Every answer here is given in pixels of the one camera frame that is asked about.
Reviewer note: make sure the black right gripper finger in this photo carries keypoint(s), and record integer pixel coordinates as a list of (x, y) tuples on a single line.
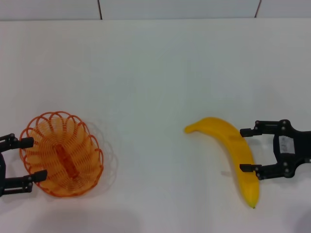
[(267, 170), (264, 129)]

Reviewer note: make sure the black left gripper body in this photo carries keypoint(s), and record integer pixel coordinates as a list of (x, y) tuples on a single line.
[(2, 167)]

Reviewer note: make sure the yellow banana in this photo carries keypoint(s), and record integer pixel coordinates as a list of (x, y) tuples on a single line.
[(239, 150)]

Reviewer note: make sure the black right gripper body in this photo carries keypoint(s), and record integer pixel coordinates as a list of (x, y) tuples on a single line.
[(298, 145)]

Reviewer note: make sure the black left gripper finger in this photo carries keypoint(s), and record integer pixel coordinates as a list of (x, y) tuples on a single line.
[(22, 182), (14, 143)]

